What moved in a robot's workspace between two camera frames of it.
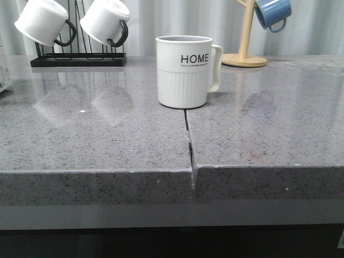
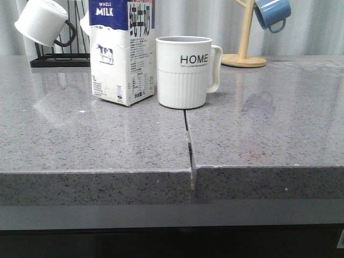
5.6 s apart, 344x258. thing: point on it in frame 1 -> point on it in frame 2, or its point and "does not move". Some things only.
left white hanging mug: x=45 y=22 does not move
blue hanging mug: x=273 y=14 does not move
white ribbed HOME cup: x=189 y=68 does not move
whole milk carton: x=6 y=60 -> x=122 y=36
